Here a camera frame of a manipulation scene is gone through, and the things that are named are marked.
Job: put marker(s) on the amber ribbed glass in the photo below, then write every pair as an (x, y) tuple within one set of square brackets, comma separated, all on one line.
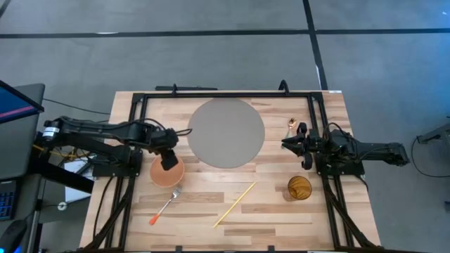
[(299, 188)]

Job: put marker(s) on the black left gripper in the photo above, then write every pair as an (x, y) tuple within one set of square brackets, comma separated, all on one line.
[(165, 138)]

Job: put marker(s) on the computer monitor blue screen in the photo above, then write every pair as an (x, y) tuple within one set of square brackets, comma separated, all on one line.
[(15, 105)]

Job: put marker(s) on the yellow straw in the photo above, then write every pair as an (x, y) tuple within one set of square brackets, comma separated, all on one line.
[(235, 204)]

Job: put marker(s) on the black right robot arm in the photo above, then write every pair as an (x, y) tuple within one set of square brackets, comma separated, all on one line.
[(379, 152)]

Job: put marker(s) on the black desk support beam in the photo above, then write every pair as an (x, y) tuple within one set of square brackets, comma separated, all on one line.
[(63, 175)]

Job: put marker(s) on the black computer mouse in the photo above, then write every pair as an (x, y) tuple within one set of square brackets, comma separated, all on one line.
[(10, 237)]

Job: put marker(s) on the black metal table frame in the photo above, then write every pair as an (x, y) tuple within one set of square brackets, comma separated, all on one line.
[(228, 95)]

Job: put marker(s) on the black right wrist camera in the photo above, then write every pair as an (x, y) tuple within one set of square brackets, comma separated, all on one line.
[(339, 138)]

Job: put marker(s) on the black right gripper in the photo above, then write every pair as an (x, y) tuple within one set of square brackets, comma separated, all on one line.
[(316, 144)]

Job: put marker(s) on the grey metal stand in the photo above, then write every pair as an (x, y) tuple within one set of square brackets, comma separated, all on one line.
[(436, 134)]

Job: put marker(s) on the keyboard with blue backlight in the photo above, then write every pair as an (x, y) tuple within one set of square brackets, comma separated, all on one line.
[(6, 202)]

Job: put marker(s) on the black bar at table edge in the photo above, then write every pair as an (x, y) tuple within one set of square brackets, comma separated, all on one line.
[(186, 88)]

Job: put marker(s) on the terracotta bowl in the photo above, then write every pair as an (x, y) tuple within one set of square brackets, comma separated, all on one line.
[(165, 178)]

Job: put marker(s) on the round grey mat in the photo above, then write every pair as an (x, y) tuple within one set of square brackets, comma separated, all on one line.
[(226, 133)]

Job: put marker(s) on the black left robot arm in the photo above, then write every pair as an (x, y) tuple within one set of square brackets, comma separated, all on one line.
[(105, 131)]

